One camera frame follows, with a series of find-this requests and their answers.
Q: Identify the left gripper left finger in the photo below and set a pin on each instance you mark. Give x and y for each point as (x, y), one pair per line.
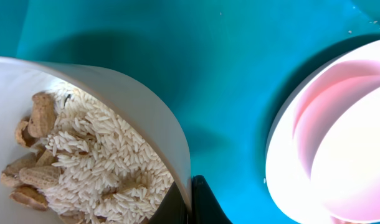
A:
(172, 209)

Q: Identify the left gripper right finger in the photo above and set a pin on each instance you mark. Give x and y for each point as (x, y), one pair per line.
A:
(205, 207)

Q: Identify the rice and peanut shells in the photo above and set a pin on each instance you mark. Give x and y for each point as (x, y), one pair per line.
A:
(84, 162)

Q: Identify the white bowl with food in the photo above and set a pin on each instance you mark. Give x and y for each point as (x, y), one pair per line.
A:
(131, 100)

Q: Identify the large pink plate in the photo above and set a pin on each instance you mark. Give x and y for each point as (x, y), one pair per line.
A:
(286, 184)

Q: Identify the teal serving tray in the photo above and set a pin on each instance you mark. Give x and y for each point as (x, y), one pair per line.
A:
(224, 68)

